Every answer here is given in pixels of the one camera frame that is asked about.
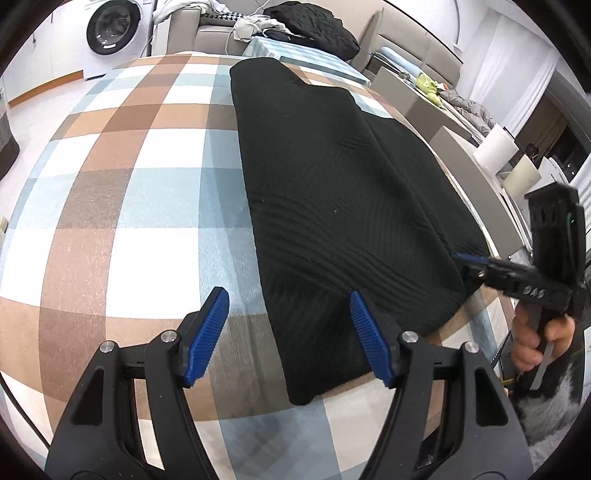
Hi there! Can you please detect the white front-load washing machine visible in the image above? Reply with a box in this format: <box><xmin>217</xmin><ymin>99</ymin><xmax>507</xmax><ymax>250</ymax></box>
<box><xmin>82</xmin><ymin>0</ymin><xmax>157</xmax><ymax>80</ymax></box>

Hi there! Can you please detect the black quilted jacket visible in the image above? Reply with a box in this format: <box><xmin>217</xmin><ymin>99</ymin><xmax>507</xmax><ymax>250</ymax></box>
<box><xmin>263</xmin><ymin>1</ymin><xmax>360</xmax><ymax>61</ymax></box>

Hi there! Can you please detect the person's right hand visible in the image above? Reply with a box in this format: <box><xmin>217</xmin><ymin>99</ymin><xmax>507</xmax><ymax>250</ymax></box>
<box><xmin>512</xmin><ymin>302</ymin><xmax>576</xmax><ymax>372</ymax></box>

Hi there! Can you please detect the white paper towel roll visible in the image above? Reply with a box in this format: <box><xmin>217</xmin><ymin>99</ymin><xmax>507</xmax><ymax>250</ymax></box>
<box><xmin>474</xmin><ymin>124</ymin><xmax>519</xmax><ymax>175</ymax></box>

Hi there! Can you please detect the grey bed headboard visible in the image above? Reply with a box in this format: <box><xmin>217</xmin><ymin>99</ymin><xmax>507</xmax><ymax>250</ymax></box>
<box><xmin>351</xmin><ymin>2</ymin><xmax>463</xmax><ymax>87</ymax></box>

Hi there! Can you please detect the white grey clothes pile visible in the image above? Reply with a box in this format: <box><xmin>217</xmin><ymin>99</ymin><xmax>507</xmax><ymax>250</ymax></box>
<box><xmin>151</xmin><ymin>1</ymin><xmax>273</xmax><ymax>41</ymax></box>

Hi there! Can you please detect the plaid checkered tablecloth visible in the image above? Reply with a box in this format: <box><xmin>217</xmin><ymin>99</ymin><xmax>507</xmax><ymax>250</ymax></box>
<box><xmin>0</xmin><ymin>50</ymin><xmax>518</xmax><ymax>480</ymax></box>

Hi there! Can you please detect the black knit sweater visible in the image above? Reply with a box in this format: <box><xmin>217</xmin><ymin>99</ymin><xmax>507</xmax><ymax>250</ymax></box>
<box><xmin>229</xmin><ymin>58</ymin><xmax>489</xmax><ymax>405</ymax></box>

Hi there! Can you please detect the blue plaid side table cloth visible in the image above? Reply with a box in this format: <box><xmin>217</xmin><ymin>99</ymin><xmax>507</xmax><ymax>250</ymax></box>
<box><xmin>243</xmin><ymin>36</ymin><xmax>370</xmax><ymax>85</ymax></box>

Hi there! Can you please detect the grey sofa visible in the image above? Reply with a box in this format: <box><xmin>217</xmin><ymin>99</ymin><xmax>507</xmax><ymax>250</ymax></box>
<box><xmin>165</xmin><ymin>8</ymin><xmax>249</xmax><ymax>56</ymax></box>

